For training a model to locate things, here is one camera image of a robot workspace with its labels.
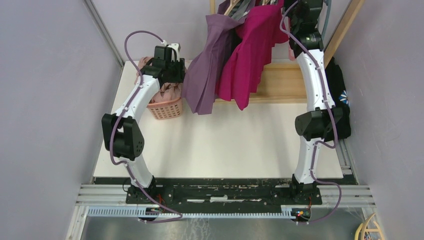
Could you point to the pink plastic hanger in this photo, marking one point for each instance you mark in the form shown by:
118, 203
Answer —
291, 54

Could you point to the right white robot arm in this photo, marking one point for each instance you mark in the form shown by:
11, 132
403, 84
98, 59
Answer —
316, 127

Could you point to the pink pleated skirt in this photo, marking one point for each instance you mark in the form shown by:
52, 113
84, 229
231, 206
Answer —
168, 91

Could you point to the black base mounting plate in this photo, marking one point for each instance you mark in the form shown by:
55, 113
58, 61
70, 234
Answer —
232, 195

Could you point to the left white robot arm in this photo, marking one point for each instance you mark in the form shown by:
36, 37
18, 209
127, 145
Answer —
122, 136

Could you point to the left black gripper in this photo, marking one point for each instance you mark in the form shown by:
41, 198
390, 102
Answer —
181, 66

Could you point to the wooden hanger on floor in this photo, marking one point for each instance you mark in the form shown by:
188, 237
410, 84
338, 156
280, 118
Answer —
369, 230

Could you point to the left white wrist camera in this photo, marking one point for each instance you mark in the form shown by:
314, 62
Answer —
175, 49

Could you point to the wooden clothes rack frame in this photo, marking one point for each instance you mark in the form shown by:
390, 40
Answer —
282, 83

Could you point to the magenta skirt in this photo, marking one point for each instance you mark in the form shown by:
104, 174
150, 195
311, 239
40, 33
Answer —
259, 34

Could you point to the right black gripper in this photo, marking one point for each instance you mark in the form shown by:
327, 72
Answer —
286, 2

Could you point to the orange plastic basket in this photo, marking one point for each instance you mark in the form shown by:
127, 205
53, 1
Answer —
166, 109

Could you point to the purple pleated skirt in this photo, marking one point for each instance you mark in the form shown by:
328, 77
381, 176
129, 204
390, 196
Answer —
206, 69

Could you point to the beige wooden hanger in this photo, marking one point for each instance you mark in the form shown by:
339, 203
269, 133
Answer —
232, 4

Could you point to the blue-grey plastic hanger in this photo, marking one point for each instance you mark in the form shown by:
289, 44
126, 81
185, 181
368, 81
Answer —
328, 4

